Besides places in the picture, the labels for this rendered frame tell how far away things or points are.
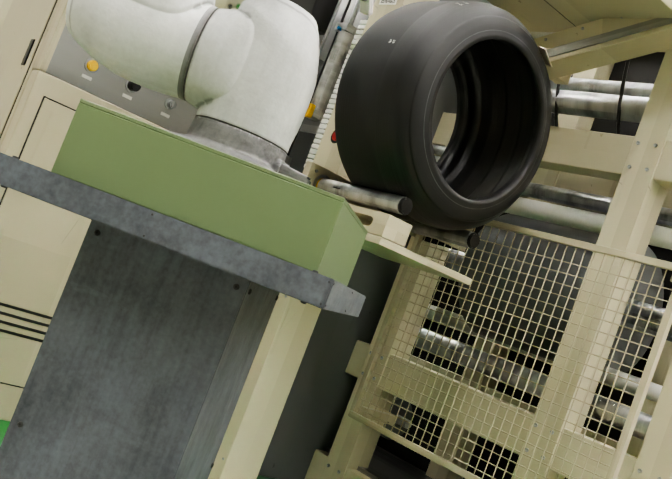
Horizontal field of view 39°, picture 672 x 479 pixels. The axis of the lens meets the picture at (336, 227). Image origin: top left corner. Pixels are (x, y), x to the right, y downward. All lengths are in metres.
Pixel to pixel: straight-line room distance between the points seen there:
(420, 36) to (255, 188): 1.18
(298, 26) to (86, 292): 0.50
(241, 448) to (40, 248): 0.77
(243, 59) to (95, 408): 0.54
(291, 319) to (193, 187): 1.44
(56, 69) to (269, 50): 1.27
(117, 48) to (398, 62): 1.00
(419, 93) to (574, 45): 0.69
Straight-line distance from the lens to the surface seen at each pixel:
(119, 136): 1.29
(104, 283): 1.37
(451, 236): 2.56
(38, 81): 2.56
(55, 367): 1.40
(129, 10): 1.46
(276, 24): 1.43
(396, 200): 2.33
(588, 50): 2.80
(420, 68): 2.30
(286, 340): 2.66
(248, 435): 2.69
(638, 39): 2.74
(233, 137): 1.40
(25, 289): 2.62
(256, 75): 1.41
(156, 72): 1.46
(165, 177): 1.26
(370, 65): 2.38
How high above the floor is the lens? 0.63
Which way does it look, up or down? 4 degrees up
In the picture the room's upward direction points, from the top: 21 degrees clockwise
